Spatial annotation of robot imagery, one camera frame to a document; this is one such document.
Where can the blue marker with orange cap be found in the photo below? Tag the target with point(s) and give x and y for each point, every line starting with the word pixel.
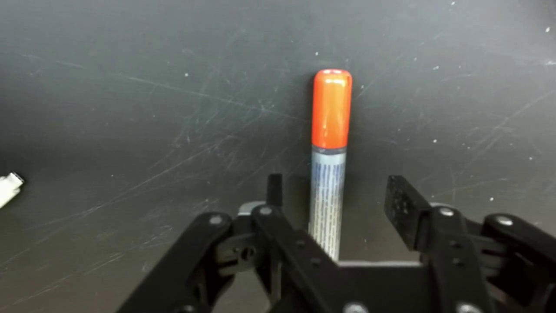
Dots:
pixel 331 116

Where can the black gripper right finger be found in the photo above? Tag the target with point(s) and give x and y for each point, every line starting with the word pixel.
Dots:
pixel 463 262

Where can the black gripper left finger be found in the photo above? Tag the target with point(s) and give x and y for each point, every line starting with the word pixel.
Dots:
pixel 232 262

